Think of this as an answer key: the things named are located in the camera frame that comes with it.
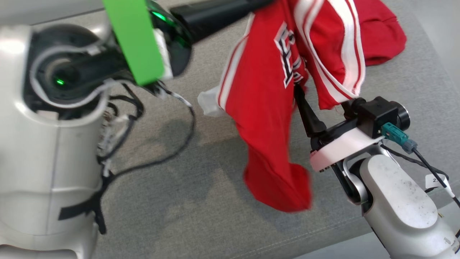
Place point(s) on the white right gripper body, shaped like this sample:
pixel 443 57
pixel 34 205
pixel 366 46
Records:
pixel 345 147

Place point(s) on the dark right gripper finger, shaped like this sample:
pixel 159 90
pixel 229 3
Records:
pixel 311 120

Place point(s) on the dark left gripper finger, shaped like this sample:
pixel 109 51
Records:
pixel 212 18

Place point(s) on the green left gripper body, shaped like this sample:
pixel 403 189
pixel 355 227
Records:
pixel 136 39

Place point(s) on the red jersey with black lettering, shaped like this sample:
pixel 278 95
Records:
pixel 258 108

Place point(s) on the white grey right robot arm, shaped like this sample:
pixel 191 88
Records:
pixel 399 201

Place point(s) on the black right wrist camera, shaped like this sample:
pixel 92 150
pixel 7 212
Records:
pixel 377 113

